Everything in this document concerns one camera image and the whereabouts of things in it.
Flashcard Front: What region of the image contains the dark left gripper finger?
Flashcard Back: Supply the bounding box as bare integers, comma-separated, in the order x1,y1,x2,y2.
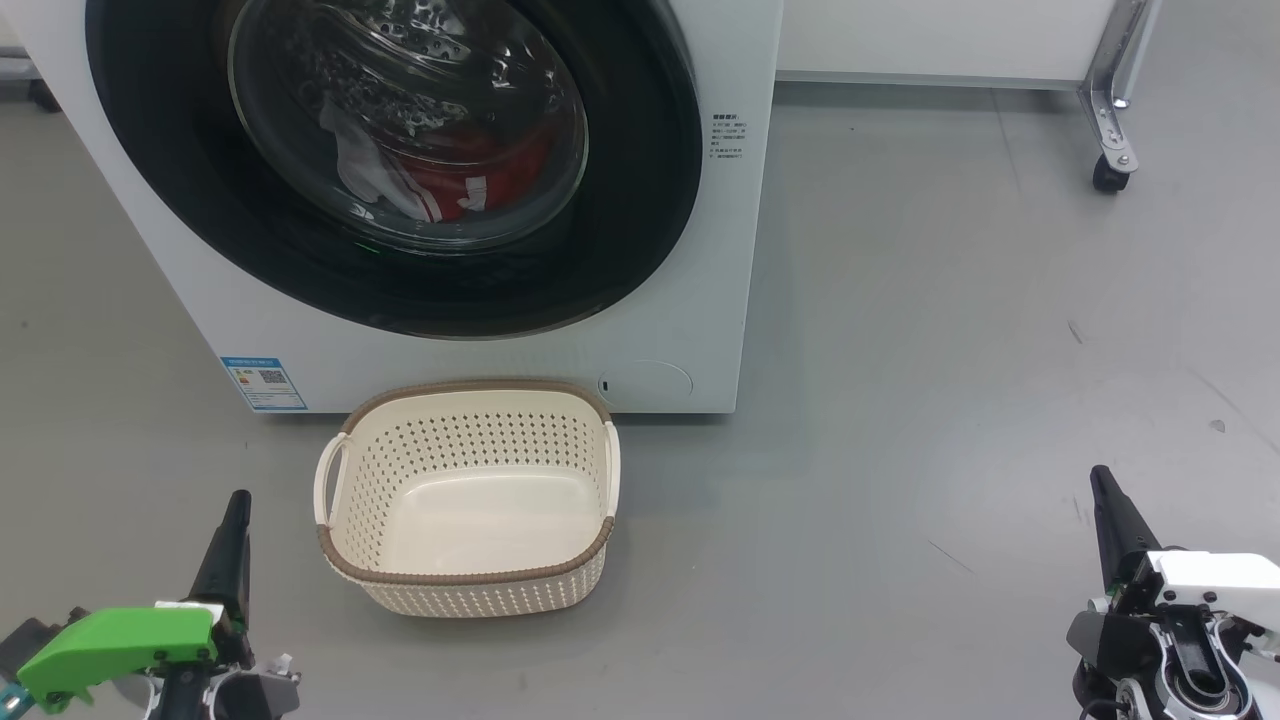
188,490,254,641

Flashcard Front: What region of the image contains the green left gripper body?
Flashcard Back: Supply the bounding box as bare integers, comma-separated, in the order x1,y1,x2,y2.
15,603,256,720

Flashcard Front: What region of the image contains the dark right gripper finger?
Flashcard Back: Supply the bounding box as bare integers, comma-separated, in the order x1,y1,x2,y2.
1090,464,1163,594

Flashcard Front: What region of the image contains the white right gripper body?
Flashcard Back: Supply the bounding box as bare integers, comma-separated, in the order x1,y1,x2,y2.
1066,550,1280,697

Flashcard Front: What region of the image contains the red garment with white band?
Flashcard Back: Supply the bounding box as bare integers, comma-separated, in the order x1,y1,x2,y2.
318,95,446,223

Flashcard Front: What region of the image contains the round black glass washer door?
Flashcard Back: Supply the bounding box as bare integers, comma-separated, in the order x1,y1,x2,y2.
85,0,704,339

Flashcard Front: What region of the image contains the cream perforated laundry basket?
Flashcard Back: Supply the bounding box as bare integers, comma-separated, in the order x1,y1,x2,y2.
313,379,621,618

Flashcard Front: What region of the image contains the white front-load washing machine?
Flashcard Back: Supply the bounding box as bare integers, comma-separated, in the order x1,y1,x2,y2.
0,0,784,414

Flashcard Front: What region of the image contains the blue energy label sticker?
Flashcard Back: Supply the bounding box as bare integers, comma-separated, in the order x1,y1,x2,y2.
221,356,309,412

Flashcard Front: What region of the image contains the metal leg with black caster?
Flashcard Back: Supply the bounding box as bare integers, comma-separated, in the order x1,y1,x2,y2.
1078,0,1161,194

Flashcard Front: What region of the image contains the round white drain filter cover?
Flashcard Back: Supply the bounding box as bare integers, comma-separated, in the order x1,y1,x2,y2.
598,360,694,406

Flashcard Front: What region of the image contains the white furniture panel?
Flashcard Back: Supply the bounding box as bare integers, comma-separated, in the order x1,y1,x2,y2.
775,0,1121,93

